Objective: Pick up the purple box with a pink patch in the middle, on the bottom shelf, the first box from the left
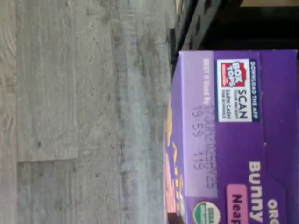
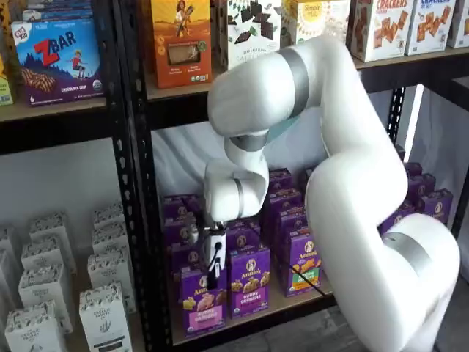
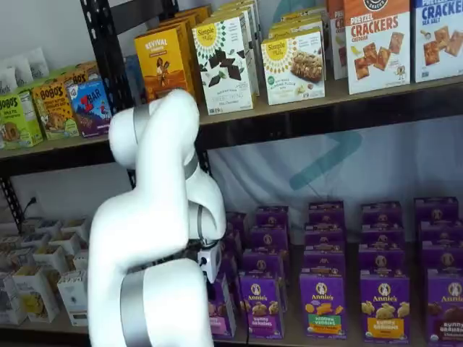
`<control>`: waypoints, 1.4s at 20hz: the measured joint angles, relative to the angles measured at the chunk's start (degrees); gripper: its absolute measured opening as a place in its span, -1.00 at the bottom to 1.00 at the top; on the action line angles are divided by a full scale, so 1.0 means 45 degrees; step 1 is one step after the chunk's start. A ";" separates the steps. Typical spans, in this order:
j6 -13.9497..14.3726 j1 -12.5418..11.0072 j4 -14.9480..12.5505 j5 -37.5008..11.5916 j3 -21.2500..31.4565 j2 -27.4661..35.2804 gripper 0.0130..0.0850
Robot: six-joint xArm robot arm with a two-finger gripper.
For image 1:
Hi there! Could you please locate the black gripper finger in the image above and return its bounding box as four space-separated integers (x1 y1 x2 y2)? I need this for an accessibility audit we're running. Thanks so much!
167 212 185 224

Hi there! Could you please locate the purple Annie's box pink patch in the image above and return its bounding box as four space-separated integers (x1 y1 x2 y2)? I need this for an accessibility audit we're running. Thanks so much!
163 49 299 224

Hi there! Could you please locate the black metal shelving rack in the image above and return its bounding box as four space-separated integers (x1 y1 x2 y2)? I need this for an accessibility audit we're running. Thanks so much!
167 0 299 67

